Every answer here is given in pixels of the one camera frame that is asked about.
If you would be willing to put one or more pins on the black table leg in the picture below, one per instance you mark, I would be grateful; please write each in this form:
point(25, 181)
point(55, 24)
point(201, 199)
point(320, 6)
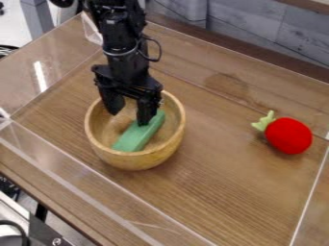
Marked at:
point(41, 212)

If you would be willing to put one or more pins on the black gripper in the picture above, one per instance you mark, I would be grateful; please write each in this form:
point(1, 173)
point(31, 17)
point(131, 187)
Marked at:
point(124, 78)

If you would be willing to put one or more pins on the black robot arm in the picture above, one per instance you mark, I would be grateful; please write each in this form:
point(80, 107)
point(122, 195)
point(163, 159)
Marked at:
point(119, 20)

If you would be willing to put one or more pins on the red plush strawberry toy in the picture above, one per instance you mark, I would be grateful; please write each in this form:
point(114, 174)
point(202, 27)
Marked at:
point(286, 133)

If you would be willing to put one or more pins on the brown wooden bowl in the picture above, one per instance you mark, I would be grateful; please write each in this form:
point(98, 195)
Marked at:
point(103, 128)

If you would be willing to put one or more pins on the green rectangular stick block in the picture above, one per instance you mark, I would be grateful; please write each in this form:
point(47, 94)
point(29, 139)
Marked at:
point(136, 136)

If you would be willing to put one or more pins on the black metal bracket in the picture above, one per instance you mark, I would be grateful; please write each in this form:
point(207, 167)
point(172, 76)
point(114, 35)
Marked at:
point(43, 235)

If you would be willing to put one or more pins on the grey post in background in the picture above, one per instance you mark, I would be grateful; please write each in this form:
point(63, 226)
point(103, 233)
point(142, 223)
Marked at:
point(37, 16)

